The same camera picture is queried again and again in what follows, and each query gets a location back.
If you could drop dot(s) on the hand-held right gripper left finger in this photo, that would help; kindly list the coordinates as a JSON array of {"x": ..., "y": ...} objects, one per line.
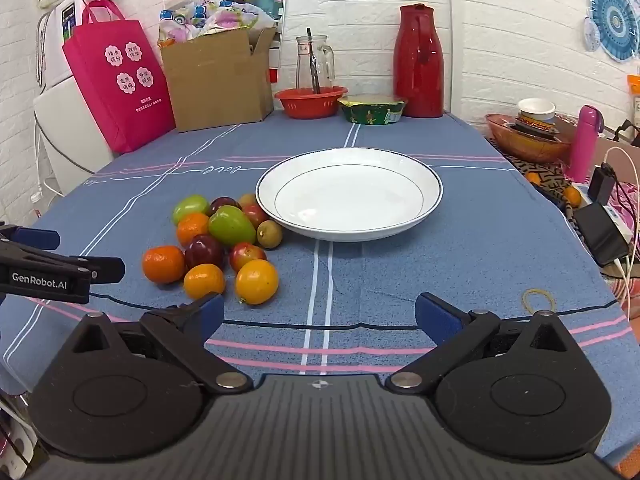
[{"x": 212, "y": 310}]

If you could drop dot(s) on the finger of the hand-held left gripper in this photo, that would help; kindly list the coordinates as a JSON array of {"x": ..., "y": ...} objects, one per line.
[
  {"x": 107, "y": 269},
  {"x": 35, "y": 238}
]

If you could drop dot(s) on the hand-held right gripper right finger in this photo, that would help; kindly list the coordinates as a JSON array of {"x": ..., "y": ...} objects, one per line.
[{"x": 435, "y": 315}]

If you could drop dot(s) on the small yellow orange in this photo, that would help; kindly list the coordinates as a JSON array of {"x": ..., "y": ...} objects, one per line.
[
  {"x": 204, "y": 280},
  {"x": 256, "y": 281}
]

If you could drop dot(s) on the orange tangerine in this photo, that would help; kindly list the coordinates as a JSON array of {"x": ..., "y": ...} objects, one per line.
[
  {"x": 191, "y": 227},
  {"x": 163, "y": 264}
]

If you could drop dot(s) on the dark purple plum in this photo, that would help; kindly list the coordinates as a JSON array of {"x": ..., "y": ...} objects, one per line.
[
  {"x": 224, "y": 204},
  {"x": 204, "y": 251}
]

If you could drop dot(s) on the red jujube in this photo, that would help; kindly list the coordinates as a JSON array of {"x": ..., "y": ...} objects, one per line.
[
  {"x": 256, "y": 215},
  {"x": 246, "y": 255}
]

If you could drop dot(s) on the large green jujube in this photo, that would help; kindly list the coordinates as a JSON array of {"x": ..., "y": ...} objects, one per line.
[{"x": 231, "y": 226}]

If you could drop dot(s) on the small brown kiwi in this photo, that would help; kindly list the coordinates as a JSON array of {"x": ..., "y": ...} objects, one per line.
[
  {"x": 247, "y": 200},
  {"x": 270, "y": 234}
]

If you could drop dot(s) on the small green jujube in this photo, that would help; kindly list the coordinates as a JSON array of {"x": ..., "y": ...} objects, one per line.
[{"x": 190, "y": 209}]

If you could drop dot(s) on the white plate with dark rim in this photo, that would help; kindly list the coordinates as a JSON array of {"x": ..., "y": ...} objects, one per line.
[{"x": 350, "y": 195}]

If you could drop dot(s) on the blue plaid tablecloth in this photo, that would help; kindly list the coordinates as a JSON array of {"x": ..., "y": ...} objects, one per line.
[{"x": 450, "y": 260}]

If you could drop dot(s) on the yellow rubber band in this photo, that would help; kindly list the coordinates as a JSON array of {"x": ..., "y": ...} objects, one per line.
[{"x": 537, "y": 290}]

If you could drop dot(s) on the white appliance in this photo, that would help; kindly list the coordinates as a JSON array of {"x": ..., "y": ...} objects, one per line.
[{"x": 65, "y": 135}]

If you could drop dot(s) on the small tangerine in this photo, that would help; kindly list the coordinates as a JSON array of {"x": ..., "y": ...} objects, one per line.
[
  {"x": 532, "y": 178},
  {"x": 573, "y": 196}
]

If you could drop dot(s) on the pink tote bag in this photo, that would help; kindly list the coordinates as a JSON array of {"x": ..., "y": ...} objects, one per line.
[{"x": 120, "y": 90}]

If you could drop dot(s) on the brown patterned cloth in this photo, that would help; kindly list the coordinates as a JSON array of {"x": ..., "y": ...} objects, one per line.
[{"x": 545, "y": 175}]

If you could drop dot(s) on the orange glass bowl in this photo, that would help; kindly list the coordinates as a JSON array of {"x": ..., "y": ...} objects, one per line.
[{"x": 525, "y": 147}]

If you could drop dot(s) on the white water purifier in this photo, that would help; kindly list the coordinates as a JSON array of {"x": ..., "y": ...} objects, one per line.
[{"x": 55, "y": 45}]

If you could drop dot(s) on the white power strip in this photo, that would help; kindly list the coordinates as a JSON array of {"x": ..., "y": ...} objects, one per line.
[{"x": 622, "y": 225}]

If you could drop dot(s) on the green instant noodle bowl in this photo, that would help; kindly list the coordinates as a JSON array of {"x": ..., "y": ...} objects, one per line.
[{"x": 372, "y": 115}]

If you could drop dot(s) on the black power adapter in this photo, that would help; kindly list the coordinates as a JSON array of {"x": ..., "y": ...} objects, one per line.
[{"x": 601, "y": 185}]

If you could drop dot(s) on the brown cardboard box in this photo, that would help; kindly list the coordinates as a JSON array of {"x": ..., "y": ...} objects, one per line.
[{"x": 215, "y": 85}]

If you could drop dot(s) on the patterned bowl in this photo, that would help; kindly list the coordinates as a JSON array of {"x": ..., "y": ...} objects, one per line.
[{"x": 535, "y": 126}]

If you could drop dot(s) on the pink floral cloth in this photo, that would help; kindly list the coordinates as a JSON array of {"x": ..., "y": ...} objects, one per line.
[{"x": 627, "y": 200}]

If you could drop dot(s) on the red plastic basin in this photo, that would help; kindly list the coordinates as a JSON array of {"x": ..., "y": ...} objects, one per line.
[{"x": 310, "y": 106}]

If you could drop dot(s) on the pink thermos bottle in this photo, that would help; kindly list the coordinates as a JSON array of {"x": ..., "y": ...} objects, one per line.
[{"x": 585, "y": 145}]

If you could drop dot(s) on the red thermos jug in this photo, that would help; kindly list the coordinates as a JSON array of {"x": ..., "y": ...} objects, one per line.
[{"x": 417, "y": 75}]

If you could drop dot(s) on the tan cardboard carton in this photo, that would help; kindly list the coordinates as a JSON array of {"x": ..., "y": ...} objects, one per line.
[{"x": 617, "y": 152}]

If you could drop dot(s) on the glass pitcher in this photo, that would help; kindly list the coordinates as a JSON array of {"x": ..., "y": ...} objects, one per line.
[{"x": 305, "y": 67}]

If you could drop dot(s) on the metal spoon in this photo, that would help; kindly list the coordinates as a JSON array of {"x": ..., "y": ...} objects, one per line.
[{"x": 312, "y": 60}]

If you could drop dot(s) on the blue paper wall decoration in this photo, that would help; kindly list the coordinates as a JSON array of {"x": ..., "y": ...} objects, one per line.
[{"x": 612, "y": 17}]

